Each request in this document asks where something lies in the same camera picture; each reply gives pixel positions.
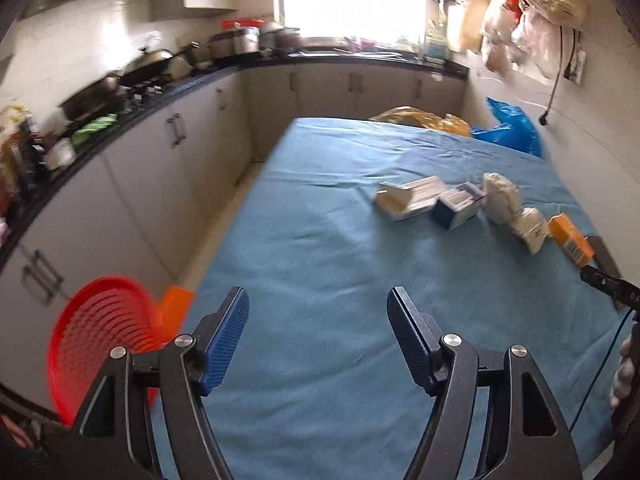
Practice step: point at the gas stove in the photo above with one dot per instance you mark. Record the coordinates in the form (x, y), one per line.
(145, 90)

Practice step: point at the cluster of condiment bottles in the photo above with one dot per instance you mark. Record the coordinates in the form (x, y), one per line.
(20, 155)

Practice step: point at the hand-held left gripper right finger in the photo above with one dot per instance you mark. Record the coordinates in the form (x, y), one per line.
(410, 345)

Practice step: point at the grey kitchen base cabinets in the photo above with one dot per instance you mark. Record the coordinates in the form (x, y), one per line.
(140, 170)

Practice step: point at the yellow plastic bag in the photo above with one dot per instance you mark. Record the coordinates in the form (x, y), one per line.
(425, 119)

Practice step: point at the green cloth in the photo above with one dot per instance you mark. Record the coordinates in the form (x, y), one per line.
(95, 127)

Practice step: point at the red plastic basket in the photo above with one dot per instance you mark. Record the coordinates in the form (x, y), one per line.
(100, 335)

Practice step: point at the person's right hand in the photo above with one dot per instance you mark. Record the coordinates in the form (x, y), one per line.
(624, 375)

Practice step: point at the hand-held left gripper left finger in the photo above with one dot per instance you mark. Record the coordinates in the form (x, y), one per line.
(227, 340)

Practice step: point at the stack of cooking pots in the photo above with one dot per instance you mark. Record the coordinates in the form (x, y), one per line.
(280, 37)

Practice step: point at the window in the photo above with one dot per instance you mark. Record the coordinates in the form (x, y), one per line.
(350, 0)

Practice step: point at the white printed plastic bag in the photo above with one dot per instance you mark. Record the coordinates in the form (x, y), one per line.
(530, 227)

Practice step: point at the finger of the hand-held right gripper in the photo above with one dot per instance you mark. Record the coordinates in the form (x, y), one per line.
(600, 280)

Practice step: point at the wall socket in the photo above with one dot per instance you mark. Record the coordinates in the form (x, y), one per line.
(575, 65)

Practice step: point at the hanging plastic bags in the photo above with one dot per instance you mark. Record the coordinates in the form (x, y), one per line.
(530, 25)

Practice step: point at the blue white cardboard box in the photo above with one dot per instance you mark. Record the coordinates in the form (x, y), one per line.
(457, 207)

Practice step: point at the beige hanging bag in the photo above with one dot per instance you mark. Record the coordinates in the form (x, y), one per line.
(467, 20)

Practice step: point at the black wok with lid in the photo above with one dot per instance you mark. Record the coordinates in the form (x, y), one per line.
(150, 62)

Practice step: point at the black frying pan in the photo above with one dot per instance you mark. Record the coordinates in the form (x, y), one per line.
(90, 97)

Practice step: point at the blue white carton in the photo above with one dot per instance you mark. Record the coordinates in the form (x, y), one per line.
(435, 42)

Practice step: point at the blue table cloth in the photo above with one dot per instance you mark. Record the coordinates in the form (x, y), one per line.
(325, 260)

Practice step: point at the blue plastic bag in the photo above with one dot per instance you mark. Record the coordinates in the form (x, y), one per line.
(515, 127)

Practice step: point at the orange medicine box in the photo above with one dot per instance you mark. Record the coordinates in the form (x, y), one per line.
(570, 240)

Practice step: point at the red plastic lid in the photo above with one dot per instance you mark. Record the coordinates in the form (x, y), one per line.
(242, 23)

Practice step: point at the orange plastic object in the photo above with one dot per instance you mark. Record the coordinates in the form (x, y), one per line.
(175, 305)

